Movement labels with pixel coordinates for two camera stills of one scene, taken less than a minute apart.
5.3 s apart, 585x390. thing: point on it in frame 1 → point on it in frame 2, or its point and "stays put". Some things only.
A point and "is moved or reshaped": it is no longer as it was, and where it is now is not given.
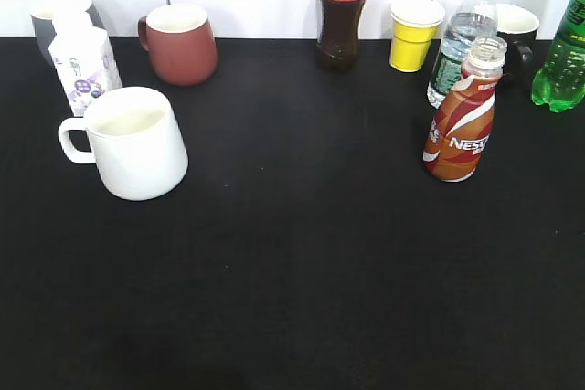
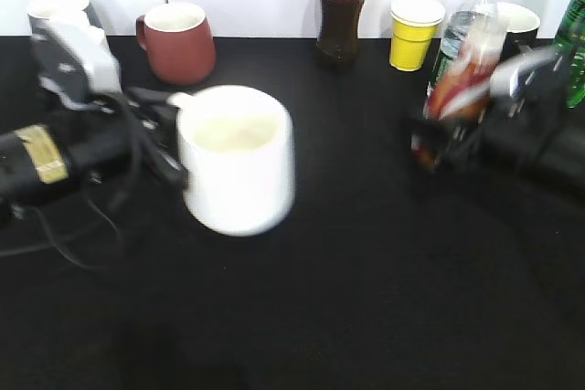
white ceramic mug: [135, 141] is moved or reshaped
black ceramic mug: [517, 26] stays put
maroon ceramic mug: [181, 44] stays put
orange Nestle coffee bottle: [459, 132] is moved or reshaped
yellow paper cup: [416, 24] stays put
